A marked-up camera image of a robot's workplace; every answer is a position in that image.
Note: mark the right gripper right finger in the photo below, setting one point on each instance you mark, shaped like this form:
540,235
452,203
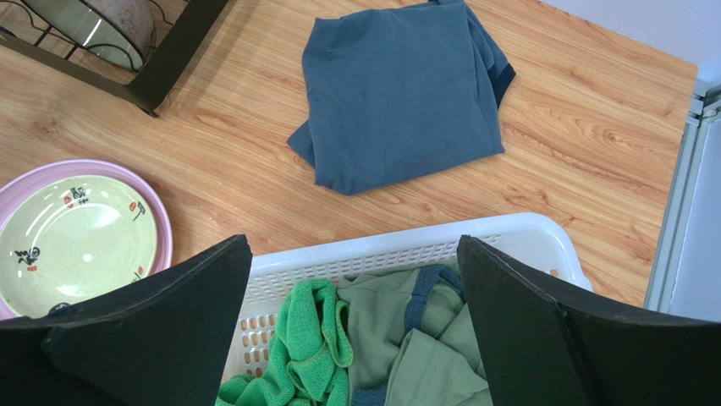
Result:
544,341

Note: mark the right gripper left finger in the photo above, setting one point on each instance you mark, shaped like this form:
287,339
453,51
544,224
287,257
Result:
163,340

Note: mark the cream patterned plate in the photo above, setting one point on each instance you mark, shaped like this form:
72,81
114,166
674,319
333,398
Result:
73,240

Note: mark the pink plate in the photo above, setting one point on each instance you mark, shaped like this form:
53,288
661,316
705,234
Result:
25,185

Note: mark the beige brown bowl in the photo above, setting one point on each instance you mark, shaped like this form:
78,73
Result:
119,32

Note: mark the white plastic basket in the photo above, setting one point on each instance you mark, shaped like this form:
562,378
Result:
531,238

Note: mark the olive green shirt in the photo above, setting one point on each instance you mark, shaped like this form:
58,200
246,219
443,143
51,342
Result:
413,338

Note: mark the bright green towel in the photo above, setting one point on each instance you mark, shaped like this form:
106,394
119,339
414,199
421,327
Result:
309,354

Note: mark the folded blue cloth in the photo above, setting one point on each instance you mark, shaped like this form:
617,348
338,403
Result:
400,93

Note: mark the black wire dish rack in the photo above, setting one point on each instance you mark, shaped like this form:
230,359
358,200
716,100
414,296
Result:
156,79

